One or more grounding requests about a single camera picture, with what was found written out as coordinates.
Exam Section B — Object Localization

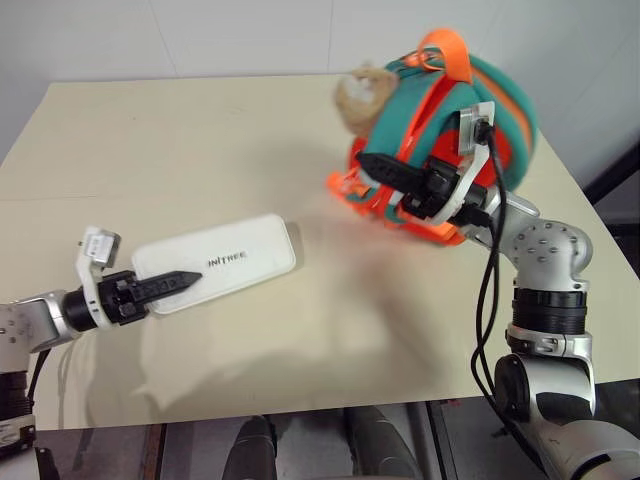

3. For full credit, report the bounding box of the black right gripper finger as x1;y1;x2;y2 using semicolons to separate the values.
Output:
397;191;427;216
355;151;432;195

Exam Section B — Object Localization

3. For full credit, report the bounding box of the small dark rounded shape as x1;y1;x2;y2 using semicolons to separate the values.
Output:
233;414;279;480

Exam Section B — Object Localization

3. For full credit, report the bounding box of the orange and teal backpack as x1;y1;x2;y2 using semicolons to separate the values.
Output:
325;28;541;249

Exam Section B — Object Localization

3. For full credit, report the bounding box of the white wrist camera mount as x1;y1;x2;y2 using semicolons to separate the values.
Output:
74;225;123;329
433;100;497;227

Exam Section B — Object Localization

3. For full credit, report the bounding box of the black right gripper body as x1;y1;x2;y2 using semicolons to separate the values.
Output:
399;155;467;222

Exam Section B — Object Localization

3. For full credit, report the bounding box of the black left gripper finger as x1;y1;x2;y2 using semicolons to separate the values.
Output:
120;299;152;322
134;270;204;302

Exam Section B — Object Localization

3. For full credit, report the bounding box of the grey metal table leg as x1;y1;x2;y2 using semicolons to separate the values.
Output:
403;401;443;480

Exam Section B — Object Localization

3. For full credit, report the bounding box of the brown plush toy pendant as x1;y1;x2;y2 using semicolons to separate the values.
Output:
333;60;400;137

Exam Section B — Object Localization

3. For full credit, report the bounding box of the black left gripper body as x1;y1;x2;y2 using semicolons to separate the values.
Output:
97;270;152;327

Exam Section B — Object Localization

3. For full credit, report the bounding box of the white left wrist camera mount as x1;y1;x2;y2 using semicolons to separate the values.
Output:
74;225;123;329

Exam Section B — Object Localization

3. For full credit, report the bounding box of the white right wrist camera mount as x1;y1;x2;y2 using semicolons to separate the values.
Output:
433;100;497;227

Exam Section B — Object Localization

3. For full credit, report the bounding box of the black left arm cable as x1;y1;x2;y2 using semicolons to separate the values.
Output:
25;348;52;407

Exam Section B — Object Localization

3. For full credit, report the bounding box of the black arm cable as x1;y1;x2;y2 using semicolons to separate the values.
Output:
25;348;52;407
469;118;547;454

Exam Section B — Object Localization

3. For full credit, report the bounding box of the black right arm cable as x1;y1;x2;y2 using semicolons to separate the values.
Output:
469;118;547;454

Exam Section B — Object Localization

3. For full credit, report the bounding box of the white rectangular box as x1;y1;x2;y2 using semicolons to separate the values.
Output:
130;213;298;318

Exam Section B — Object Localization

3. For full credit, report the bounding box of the large dark rounded shape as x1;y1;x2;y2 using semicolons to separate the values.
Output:
343;404;417;480

